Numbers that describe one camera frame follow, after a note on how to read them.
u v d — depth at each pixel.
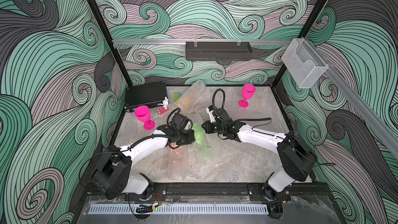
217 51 0.95
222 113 0.67
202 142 0.85
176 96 1.10
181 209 0.70
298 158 0.44
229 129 0.66
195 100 1.10
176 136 0.62
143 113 0.87
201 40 0.95
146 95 1.22
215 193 0.74
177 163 0.75
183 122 0.67
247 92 0.97
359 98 0.60
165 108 1.04
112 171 0.41
